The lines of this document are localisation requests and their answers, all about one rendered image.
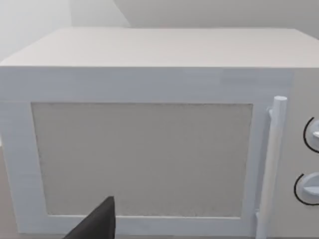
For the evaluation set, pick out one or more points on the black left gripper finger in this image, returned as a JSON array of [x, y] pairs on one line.
[[99, 221]]

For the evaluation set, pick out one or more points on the pale microwave door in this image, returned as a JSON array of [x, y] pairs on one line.
[[139, 159]]

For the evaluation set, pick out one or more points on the pale microwave oven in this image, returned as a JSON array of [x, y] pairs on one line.
[[159, 49]]

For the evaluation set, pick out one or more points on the pale microwave knob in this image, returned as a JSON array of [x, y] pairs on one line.
[[313, 134], [308, 189]]

